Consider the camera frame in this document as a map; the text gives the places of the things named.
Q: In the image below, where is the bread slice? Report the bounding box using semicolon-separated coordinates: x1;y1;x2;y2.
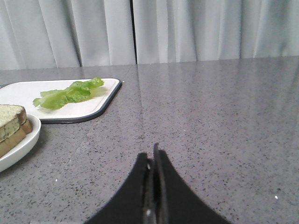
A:
0;120;33;157
0;105;27;142

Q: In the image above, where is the white cutting board grey rim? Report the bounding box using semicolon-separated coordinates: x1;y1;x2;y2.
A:
0;78;121;124

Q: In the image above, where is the white round plate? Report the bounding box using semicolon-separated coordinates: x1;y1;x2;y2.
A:
0;114;42;172

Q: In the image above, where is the green lettuce leaf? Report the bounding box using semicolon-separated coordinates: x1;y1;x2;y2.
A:
33;77;104;110

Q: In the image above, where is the white curtain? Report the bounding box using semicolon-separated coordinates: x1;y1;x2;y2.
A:
0;0;299;70

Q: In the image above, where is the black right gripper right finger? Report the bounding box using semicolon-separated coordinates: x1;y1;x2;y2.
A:
154;143;229;224

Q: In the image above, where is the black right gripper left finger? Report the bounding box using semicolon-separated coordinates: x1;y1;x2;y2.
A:
85;153;152;224

